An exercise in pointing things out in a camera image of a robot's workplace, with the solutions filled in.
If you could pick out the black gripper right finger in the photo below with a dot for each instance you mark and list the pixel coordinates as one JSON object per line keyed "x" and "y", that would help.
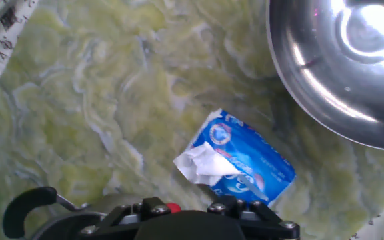
{"x": 265, "y": 223}

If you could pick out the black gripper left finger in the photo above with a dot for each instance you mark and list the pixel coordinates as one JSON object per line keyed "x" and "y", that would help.
{"x": 125, "y": 220}

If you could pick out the steel mixing bowl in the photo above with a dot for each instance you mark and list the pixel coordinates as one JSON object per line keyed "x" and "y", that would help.
{"x": 328, "y": 83}

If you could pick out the blue tissue pack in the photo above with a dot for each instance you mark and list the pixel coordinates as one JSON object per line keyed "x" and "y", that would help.
{"x": 252, "y": 156}

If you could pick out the green marble patterned mat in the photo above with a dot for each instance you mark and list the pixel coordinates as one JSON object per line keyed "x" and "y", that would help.
{"x": 112, "y": 100}

